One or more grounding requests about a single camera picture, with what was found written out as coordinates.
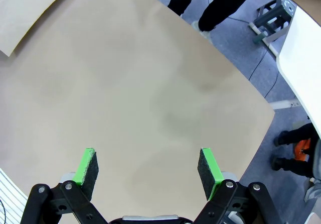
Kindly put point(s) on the person in gray hoodie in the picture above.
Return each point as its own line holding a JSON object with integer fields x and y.
{"x": 215, "y": 3}

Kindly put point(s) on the orange cloth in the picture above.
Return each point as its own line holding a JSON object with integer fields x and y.
{"x": 302, "y": 151}

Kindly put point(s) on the grey metal stool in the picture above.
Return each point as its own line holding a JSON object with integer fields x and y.
{"x": 274, "y": 18}

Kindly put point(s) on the open cardboard shipping box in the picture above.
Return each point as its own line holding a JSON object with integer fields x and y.
{"x": 22, "y": 13}

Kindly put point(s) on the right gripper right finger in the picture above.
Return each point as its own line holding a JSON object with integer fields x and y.
{"x": 210, "y": 171}

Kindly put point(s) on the white side table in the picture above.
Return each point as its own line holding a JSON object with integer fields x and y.
{"x": 301, "y": 65}

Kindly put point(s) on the white ribbed panel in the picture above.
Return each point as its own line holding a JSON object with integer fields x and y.
{"x": 11, "y": 196}

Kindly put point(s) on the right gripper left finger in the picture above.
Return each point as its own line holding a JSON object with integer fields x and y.
{"x": 86, "y": 171}

